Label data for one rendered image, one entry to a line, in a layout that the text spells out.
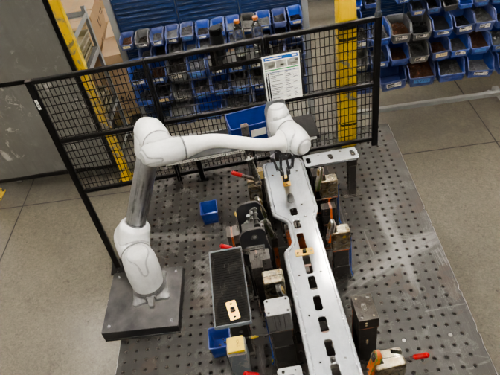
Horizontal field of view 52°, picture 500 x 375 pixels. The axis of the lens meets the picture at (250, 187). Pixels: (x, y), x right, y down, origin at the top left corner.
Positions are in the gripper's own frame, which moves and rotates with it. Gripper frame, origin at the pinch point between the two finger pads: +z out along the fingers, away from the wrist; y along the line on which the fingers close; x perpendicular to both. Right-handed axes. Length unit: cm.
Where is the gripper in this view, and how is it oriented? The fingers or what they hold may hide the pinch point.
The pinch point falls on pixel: (285, 174)
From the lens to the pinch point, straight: 257.0
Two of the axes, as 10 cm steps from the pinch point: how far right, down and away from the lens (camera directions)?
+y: 9.8, -1.8, 0.0
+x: -1.2, -6.5, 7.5
